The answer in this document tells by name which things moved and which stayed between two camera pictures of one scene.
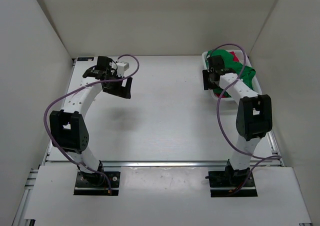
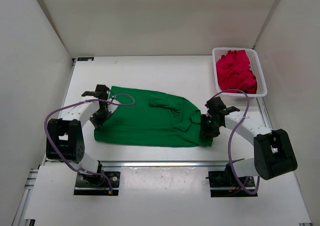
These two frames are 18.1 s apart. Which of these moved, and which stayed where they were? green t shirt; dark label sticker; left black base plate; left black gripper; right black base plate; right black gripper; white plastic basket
Moved: green t shirt; right black gripper; left black gripper; white plastic basket
Stayed: right black base plate; dark label sticker; left black base plate
